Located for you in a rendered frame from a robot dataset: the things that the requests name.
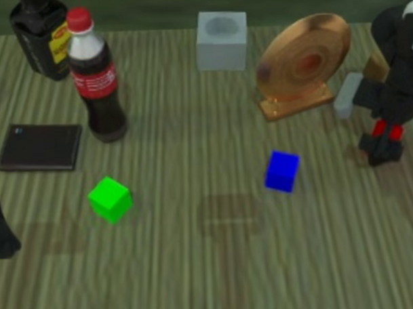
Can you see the green cube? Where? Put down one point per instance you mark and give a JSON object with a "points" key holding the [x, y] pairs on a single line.
{"points": [[109, 200]]}

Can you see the cola bottle with red cap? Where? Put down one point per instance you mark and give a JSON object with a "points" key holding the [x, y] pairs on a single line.
{"points": [[101, 97]]}

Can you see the hammer with grey head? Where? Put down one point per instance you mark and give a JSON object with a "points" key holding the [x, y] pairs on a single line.
{"points": [[347, 93]]}

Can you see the blue cube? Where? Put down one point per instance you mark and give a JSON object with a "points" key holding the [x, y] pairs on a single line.
{"points": [[281, 172]]}

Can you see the black bottle with yellow label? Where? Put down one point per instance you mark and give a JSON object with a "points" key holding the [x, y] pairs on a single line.
{"points": [[36, 48]]}

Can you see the grey cube with round hollow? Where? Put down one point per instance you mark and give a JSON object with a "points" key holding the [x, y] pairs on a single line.
{"points": [[221, 49]]}

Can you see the round wooden disc on stand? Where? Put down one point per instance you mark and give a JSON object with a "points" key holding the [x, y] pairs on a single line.
{"points": [[305, 66]]}

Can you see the flat black rectangular case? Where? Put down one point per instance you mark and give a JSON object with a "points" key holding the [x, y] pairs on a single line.
{"points": [[40, 146]]}

